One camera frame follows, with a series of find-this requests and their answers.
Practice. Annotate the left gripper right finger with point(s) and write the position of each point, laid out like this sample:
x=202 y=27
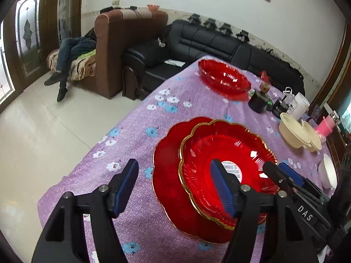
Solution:
x=286 y=237

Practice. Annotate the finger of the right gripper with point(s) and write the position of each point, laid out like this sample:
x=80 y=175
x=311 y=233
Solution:
x=292 y=173
x=279 y=177

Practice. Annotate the large white paper bowl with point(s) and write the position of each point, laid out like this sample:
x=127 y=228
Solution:
x=327 y=173

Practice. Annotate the beige plastic bowl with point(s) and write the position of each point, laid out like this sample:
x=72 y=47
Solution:
x=292 y=132
x=315 y=142

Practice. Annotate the red gold-rimmed labelled plate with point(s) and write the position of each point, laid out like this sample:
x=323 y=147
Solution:
x=244 y=155

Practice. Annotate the large red scalloped plate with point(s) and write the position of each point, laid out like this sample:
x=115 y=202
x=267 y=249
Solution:
x=170 y=192

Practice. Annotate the purple phone stand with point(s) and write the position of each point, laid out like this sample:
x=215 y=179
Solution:
x=316 y=112

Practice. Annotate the grey black electric motor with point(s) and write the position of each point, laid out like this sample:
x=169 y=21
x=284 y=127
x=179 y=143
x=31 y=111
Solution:
x=279 y=107

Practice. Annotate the white plastic jar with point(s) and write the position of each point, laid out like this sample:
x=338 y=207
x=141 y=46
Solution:
x=298 y=106

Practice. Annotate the green plastic toy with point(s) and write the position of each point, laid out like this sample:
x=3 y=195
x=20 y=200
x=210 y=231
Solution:
x=270 y=104

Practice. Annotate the purple floral tablecloth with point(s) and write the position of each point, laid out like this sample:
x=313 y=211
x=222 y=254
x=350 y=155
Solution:
x=159 y=223

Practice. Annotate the black motor with gear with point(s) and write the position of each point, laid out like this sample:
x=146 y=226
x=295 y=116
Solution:
x=260 y=98

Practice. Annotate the wooden cabinet counter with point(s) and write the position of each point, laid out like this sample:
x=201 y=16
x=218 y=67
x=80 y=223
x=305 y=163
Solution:
x=334 y=95

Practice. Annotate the red plastic bag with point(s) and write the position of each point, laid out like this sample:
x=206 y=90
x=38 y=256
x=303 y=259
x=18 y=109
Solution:
x=265 y=78

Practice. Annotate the deep red glass bowl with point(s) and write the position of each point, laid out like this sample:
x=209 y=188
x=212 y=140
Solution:
x=223 y=78

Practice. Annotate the black clamp on sofa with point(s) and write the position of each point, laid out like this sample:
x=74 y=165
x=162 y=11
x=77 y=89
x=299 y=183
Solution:
x=243 y=36
x=225 y=29
x=194 y=19
x=210 y=24

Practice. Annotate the black leather sofa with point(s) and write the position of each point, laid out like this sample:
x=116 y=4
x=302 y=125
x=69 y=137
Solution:
x=147 y=65

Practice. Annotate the seated person in jeans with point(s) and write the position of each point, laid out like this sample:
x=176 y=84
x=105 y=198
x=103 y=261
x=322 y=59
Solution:
x=69 y=50

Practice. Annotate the brown armchair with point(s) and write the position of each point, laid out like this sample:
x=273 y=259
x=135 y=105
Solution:
x=116 y=31

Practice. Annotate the wooden glass door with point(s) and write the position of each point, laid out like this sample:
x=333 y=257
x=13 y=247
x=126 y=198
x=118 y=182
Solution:
x=30 y=30

